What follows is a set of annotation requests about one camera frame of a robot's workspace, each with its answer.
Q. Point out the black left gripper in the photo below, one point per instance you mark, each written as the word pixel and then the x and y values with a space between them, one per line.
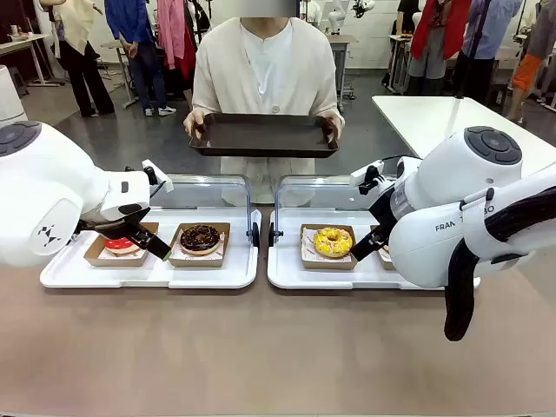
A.
pixel 121 227

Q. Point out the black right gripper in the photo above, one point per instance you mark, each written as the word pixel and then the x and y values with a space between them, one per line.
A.
pixel 385 213

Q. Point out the red glazed donut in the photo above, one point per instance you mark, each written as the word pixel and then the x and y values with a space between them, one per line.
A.
pixel 117 245
pixel 113 261

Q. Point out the white printed paper liner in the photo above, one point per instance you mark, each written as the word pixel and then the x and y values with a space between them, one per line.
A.
pixel 222 243
pixel 309 247
pixel 108 255

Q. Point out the chocolate sprinkled donut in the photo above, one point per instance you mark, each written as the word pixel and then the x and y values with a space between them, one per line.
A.
pixel 200 239

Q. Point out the dark brown serving tray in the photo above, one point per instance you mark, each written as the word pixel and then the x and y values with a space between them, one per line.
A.
pixel 265 134

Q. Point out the person's left forearm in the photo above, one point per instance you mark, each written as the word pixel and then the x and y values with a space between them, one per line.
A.
pixel 332 97

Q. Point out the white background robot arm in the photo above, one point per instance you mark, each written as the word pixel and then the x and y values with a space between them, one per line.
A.
pixel 336 17

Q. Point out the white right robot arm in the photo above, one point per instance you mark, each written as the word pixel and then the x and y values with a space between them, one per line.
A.
pixel 456 174

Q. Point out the person's right forearm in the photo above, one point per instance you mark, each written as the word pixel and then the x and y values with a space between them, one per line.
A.
pixel 203 97

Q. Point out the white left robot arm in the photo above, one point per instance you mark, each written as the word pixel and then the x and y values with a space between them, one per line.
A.
pixel 43 174

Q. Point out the dark sprinkled donut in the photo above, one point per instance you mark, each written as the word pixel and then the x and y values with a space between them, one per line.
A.
pixel 385 261

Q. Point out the yellow sprinkled donut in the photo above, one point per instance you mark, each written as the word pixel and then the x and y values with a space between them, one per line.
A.
pixel 332 243

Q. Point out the person in cream vest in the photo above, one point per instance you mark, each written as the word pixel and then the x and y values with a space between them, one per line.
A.
pixel 82 74

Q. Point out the person in cream cardigan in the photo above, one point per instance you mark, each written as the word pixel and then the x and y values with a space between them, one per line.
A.
pixel 265 65

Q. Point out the person in red vest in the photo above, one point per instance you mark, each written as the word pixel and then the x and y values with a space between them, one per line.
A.
pixel 438 26

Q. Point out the person with orange sleeve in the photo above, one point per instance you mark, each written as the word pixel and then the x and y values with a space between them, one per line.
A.
pixel 527 71

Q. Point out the person in light blue shirt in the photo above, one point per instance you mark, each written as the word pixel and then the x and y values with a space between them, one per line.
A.
pixel 499 30

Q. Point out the person's right hand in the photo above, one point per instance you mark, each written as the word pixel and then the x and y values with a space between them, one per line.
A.
pixel 194 123

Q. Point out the person's left hand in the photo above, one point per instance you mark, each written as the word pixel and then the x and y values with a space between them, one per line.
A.
pixel 338 123

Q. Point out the white display case base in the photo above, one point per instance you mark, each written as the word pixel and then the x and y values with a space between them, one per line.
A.
pixel 326 280
pixel 208 278

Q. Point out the clear display case lid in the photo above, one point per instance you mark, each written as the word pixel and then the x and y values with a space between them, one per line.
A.
pixel 317 191
pixel 204 191

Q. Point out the large white table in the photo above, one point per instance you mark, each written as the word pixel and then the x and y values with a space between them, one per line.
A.
pixel 417 117

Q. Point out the white cylindrical air purifier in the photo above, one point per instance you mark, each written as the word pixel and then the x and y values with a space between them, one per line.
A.
pixel 11 100

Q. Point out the small grey desk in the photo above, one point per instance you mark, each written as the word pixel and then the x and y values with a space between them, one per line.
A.
pixel 114 44

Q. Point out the grey background desk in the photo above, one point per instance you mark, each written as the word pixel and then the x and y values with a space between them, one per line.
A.
pixel 343 41

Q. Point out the black slanted pole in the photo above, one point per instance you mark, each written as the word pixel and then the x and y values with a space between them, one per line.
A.
pixel 473 48

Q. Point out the white side desk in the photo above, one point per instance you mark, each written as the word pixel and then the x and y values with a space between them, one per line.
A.
pixel 21 43

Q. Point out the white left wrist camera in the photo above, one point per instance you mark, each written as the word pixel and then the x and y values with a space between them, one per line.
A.
pixel 156 174

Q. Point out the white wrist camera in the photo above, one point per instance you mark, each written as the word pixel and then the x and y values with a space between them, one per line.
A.
pixel 367 174
pixel 156 174

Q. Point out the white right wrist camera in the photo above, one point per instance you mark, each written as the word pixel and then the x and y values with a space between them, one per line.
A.
pixel 367 174

